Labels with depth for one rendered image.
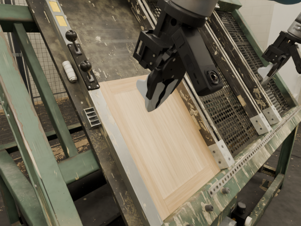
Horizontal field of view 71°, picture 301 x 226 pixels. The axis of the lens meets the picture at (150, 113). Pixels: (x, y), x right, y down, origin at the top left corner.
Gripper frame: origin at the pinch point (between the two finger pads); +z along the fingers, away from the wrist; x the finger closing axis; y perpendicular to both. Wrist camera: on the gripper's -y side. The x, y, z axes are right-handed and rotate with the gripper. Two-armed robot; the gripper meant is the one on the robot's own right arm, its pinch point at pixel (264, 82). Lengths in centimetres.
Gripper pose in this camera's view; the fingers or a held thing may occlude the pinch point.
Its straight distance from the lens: 104.3
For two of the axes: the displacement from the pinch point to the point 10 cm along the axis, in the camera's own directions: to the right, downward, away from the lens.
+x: -6.9, 2.4, -6.8
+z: -3.4, 7.3, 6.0
